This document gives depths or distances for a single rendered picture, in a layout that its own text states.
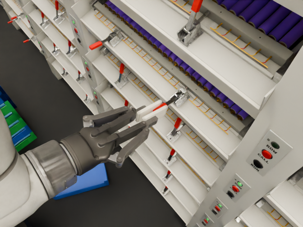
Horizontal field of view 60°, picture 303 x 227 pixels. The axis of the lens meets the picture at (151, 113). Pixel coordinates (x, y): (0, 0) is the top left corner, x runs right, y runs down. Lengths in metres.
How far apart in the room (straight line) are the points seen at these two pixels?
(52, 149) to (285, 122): 0.36
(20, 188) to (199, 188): 0.64
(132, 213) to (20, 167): 1.10
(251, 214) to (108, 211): 0.91
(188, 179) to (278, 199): 0.43
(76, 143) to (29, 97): 1.52
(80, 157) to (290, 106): 0.33
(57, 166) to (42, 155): 0.03
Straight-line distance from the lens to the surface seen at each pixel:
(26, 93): 2.02
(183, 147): 0.78
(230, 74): 0.45
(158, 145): 0.99
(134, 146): 0.51
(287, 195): 0.59
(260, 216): 0.76
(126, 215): 1.49
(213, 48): 0.48
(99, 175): 1.56
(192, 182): 0.95
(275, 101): 0.40
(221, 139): 0.59
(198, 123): 0.61
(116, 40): 0.76
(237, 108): 0.60
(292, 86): 0.37
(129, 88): 0.89
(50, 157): 0.46
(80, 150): 0.47
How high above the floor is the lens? 1.45
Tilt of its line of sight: 57 degrees down
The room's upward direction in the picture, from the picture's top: straight up
